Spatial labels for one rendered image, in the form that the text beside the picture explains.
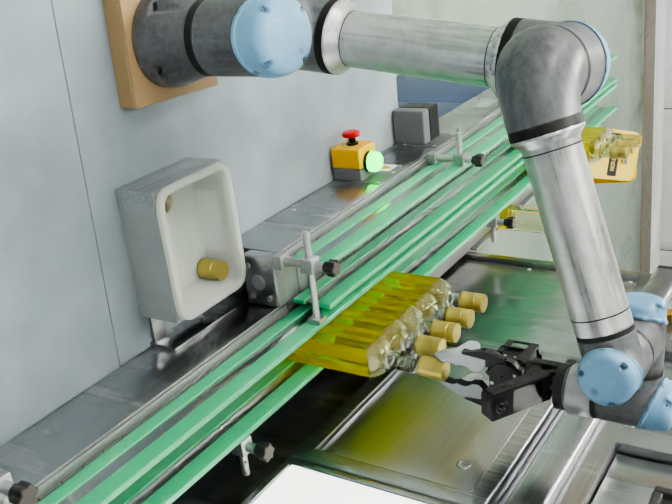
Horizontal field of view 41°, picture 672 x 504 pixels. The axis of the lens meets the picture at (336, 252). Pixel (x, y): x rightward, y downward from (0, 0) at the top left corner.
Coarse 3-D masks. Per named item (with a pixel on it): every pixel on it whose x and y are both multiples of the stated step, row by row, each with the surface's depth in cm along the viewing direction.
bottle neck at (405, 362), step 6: (390, 354) 146; (396, 354) 145; (402, 354) 145; (408, 354) 145; (390, 360) 145; (396, 360) 145; (402, 360) 144; (408, 360) 144; (414, 360) 145; (390, 366) 146; (396, 366) 145; (402, 366) 144; (408, 366) 144; (414, 366) 145; (414, 372) 144
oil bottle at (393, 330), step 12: (348, 312) 158; (336, 324) 155; (348, 324) 153; (360, 324) 153; (372, 324) 152; (384, 324) 152; (396, 324) 152; (384, 336) 150; (396, 336) 149; (396, 348) 150
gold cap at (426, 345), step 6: (420, 336) 149; (426, 336) 149; (432, 336) 149; (420, 342) 148; (426, 342) 147; (432, 342) 147; (438, 342) 147; (444, 342) 148; (414, 348) 148; (420, 348) 148; (426, 348) 147; (432, 348) 147; (438, 348) 146; (444, 348) 148; (420, 354) 149; (426, 354) 148; (432, 354) 147
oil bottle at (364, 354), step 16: (320, 336) 151; (336, 336) 151; (352, 336) 150; (368, 336) 149; (304, 352) 153; (320, 352) 151; (336, 352) 149; (352, 352) 147; (368, 352) 145; (384, 352) 146; (336, 368) 150; (352, 368) 148; (368, 368) 146; (384, 368) 146
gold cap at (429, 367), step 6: (420, 360) 142; (426, 360) 142; (432, 360) 142; (438, 360) 141; (420, 366) 142; (426, 366) 142; (432, 366) 141; (438, 366) 141; (444, 366) 141; (420, 372) 142; (426, 372) 142; (432, 372) 141; (438, 372) 140; (444, 372) 141; (432, 378) 142; (438, 378) 141; (444, 378) 141
